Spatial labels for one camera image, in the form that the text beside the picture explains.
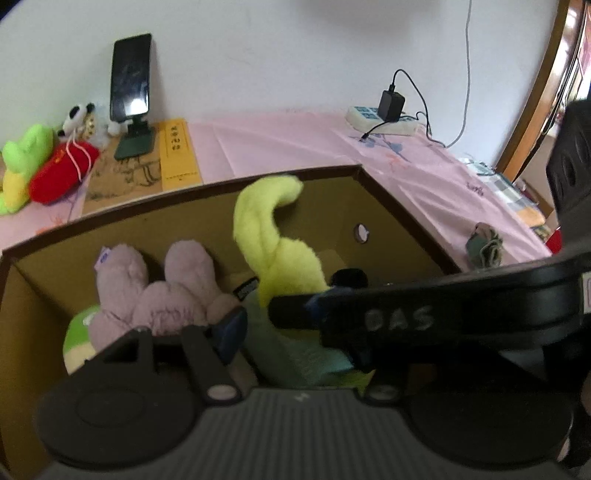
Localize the black cable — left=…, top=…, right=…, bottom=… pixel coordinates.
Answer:
left=360, top=69, right=446, bottom=148

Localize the thin white cord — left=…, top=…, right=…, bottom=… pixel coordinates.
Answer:
left=65, top=124, right=93, bottom=183

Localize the black smartphone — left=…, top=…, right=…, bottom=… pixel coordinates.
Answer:
left=110, top=33, right=153, bottom=123

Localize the panda plush toy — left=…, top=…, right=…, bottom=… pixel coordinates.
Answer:
left=58, top=102, right=98, bottom=139

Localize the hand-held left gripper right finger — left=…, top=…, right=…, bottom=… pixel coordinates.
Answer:
left=362, top=367, right=416, bottom=408

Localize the black charger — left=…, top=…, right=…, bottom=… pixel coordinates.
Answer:
left=379, top=90, right=407, bottom=123

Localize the white power strip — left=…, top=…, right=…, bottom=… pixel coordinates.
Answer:
left=346, top=105, right=419, bottom=137

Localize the white cable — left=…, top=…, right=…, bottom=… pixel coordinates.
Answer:
left=445, top=0, right=472, bottom=149

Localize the green frog plush toy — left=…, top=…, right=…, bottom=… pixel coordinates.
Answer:
left=0, top=124, right=56, bottom=215
left=62, top=304, right=105, bottom=374

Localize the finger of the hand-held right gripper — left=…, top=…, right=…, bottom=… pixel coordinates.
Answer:
left=342, top=346, right=376, bottom=374
left=269, top=289, right=334, bottom=332

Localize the yellow paper strip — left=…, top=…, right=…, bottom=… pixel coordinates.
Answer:
left=159, top=119, right=204, bottom=190

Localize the teal drawstring pouch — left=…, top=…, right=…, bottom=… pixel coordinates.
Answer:
left=464, top=222, right=505, bottom=268

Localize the mint green plush toy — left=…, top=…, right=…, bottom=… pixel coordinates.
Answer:
left=245, top=295, right=356, bottom=388

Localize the brown cardboard box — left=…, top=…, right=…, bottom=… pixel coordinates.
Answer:
left=0, top=164, right=463, bottom=480

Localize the striped bedding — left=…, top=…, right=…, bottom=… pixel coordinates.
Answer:
left=457, top=154, right=559, bottom=241

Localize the red plush toy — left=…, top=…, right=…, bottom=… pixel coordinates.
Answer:
left=28, top=141, right=101, bottom=206

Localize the wooden door frame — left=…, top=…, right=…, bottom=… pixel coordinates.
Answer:
left=496, top=0, right=575, bottom=178

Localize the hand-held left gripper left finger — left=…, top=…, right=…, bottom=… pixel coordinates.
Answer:
left=92, top=306, right=249, bottom=408

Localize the dark green phone stand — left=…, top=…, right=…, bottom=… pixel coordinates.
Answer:
left=113, top=117, right=158, bottom=161

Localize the small white plush toy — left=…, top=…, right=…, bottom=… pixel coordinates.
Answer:
left=90, top=115, right=116, bottom=139

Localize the yellow plush toy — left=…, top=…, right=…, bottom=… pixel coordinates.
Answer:
left=232, top=174, right=333, bottom=309

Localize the black fuzzy plush toy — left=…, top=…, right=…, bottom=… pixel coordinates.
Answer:
left=329, top=269, right=370, bottom=289

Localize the brown printed sheet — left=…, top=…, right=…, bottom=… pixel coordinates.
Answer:
left=81, top=134, right=164, bottom=215

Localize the pink fluffy plush toy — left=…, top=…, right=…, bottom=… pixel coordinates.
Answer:
left=88, top=240, right=241, bottom=354

